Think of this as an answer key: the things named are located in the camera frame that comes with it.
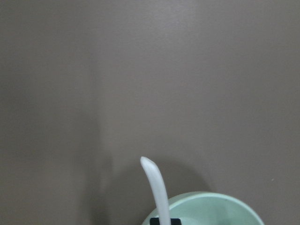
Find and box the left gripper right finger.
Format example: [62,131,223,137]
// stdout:
[171,218,181,225]

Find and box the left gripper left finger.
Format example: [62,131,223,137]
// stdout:
[150,217,160,225]

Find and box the white ceramic spoon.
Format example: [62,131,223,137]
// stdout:
[140,157,171,225]

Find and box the light green bowl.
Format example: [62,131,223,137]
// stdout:
[140,191,265,225]

